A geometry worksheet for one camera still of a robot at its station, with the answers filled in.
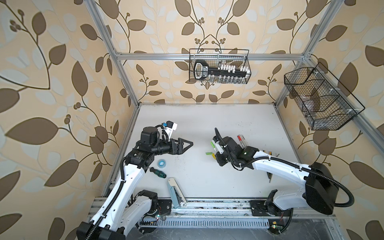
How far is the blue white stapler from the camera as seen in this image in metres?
0.75

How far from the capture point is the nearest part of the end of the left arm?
1.85 feet

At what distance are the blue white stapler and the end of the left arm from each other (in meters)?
0.25
